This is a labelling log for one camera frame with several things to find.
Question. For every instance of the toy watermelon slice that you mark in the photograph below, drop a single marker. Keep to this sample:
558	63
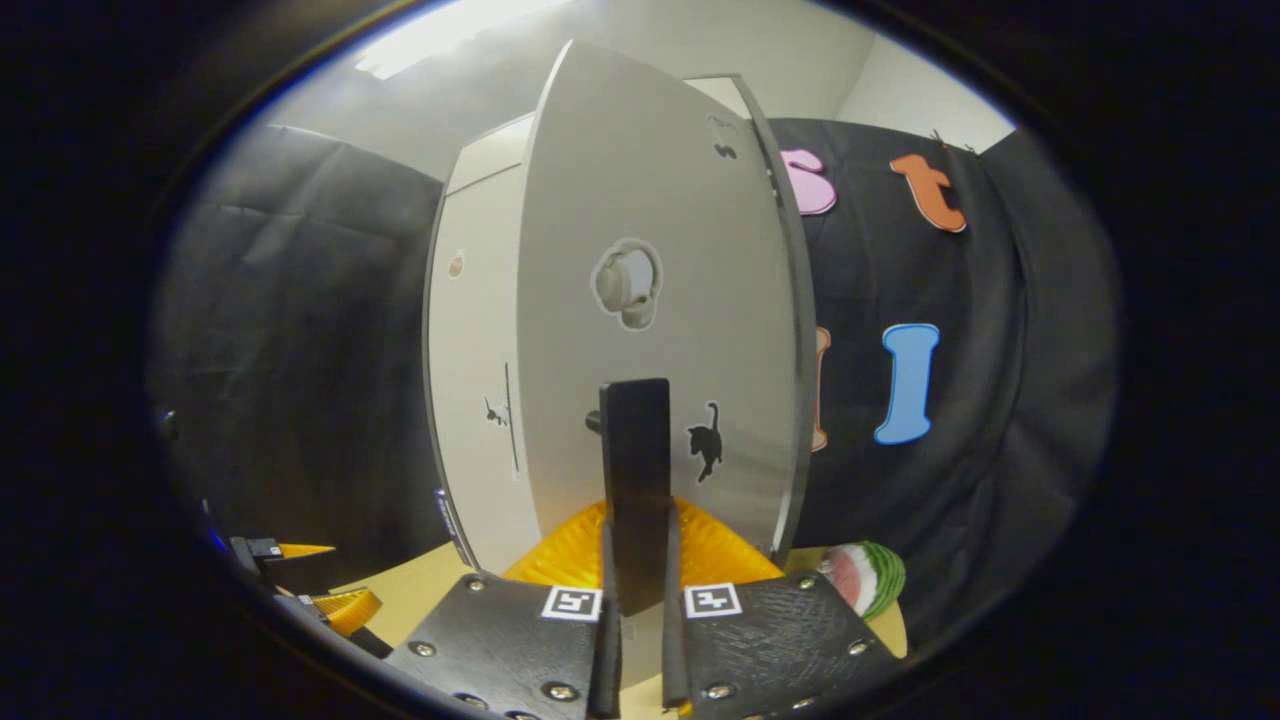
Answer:
865	578

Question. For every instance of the cabinet door with headphone sticker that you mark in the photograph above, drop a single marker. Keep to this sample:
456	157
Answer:
640	180

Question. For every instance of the black binder clip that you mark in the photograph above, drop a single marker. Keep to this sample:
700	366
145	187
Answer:
950	140

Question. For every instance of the cabinet door with camera sticker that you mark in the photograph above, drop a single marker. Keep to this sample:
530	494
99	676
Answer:
470	330

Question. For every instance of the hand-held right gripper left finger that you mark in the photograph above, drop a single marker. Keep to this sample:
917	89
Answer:
500	640

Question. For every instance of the light blue book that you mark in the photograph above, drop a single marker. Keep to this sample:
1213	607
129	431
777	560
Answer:
446	520

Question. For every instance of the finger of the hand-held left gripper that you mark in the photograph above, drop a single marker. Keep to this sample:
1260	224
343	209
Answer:
305	550
348	610

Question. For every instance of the grey double-door shoe cabinet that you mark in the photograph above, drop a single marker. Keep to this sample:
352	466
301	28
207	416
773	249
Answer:
428	400

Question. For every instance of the black backdrop cloth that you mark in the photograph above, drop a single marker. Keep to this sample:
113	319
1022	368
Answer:
1000	400

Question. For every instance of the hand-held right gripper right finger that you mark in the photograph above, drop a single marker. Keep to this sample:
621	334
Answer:
770	640

